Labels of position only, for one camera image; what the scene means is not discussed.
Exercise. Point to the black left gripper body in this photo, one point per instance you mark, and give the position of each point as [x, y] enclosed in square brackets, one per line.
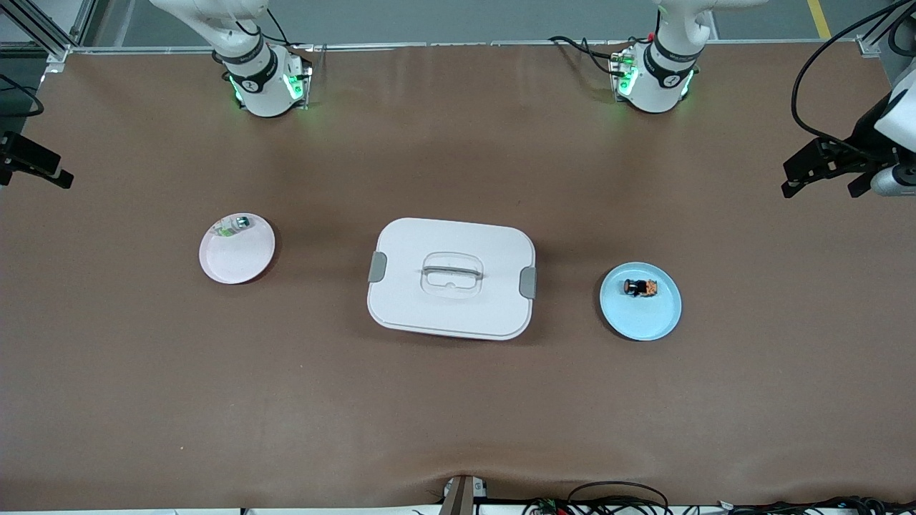
[863, 136]

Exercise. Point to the orange and black switch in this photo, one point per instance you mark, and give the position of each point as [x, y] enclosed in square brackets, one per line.
[640, 288]

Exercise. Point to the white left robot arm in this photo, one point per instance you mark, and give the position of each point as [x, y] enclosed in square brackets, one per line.
[658, 79]

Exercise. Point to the white lidded storage box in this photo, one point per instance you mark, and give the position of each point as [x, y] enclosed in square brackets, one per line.
[451, 307]

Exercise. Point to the round pink plate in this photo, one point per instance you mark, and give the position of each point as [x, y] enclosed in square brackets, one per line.
[236, 257]

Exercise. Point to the round light blue plate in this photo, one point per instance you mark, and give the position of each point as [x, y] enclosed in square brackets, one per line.
[640, 322]

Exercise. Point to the aluminium frame profile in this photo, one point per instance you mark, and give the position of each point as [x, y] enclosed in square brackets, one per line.
[36, 29]
[869, 44]

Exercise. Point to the green and white switch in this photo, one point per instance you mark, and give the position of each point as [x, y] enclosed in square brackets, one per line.
[232, 227]

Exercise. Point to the silver table edge rail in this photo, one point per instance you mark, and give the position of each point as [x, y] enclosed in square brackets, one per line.
[429, 43]

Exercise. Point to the brown wedge bracket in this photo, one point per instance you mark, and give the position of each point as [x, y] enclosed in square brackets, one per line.
[461, 497]

